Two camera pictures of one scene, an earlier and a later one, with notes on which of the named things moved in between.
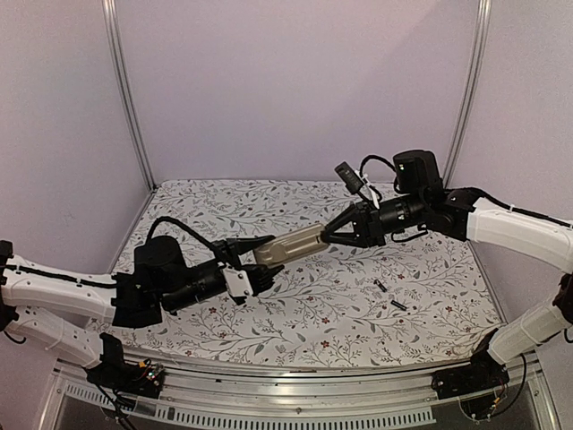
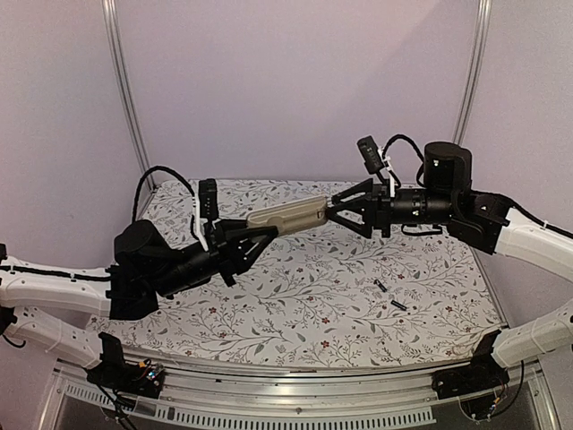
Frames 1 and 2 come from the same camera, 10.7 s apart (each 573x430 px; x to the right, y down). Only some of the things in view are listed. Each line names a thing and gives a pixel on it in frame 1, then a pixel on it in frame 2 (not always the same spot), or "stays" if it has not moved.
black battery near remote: [380, 285] stays
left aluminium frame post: [110, 14] stays
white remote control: [286, 247] → [290, 216]
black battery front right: [398, 305] stays
